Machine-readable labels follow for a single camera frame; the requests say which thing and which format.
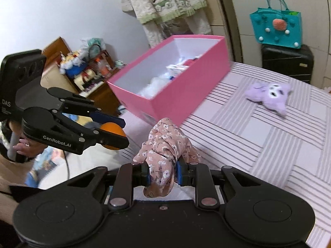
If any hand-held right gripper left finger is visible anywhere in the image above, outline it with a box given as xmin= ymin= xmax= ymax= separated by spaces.
xmin=66 ymin=163 xmax=151 ymax=211

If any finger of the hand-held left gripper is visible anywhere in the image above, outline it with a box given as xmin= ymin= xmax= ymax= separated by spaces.
xmin=47 ymin=87 xmax=126 ymax=130
xmin=52 ymin=109 xmax=129 ymax=151

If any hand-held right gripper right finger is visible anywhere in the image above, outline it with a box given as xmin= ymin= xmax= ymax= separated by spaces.
xmin=177 ymin=157 xmax=261 ymax=209

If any orange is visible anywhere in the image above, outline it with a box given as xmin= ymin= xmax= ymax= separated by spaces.
xmin=100 ymin=122 xmax=127 ymax=150

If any pink floral cloth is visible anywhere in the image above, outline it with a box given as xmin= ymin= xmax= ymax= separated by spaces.
xmin=133 ymin=117 xmax=202 ymax=198

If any pink cardboard box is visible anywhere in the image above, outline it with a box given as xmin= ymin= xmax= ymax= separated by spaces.
xmin=107 ymin=34 xmax=230 ymax=126

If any person's left forearm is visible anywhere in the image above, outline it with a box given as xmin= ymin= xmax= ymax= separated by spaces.
xmin=0 ymin=121 xmax=39 ymax=212

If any person's left hand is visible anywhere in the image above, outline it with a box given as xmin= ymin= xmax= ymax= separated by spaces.
xmin=12 ymin=138 xmax=49 ymax=161

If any blue and white bouquet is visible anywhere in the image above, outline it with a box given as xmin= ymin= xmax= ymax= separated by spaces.
xmin=60 ymin=52 xmax=87 ymax=77

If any wooden bedside cabinet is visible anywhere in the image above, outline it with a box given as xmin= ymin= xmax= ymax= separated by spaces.
xmin=41 ymin=37 xmax=122 ymax=117

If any striped pink bedsheet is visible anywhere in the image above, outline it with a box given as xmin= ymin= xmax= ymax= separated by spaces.
xmin=39 ymin=62 xmax=331 ymax=248

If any purple plush toy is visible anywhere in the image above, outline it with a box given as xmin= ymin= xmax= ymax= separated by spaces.
xmin=244 ymin=81 xmax=293 ymax=116

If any white fluffy hanging garment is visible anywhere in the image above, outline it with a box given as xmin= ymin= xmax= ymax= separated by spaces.
xmin=142 ymin=13 xmax=211 ymax=48

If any black suitcase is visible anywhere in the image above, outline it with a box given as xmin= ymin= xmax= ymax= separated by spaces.
xmin=261 ymin=44 xmax=314 ymax=84

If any teal felt tote bag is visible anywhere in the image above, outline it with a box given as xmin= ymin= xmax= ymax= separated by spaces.
xmin=249 ymin=0 xmax=302 ymax=49

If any beige wardrobe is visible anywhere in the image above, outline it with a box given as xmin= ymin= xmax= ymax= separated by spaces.
xmin=225 ymin=0 xmax=331 ymax=91

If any black cable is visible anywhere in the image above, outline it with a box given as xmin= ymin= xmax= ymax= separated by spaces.
xmin=63 ymin=150 xmax=71 ymax=182

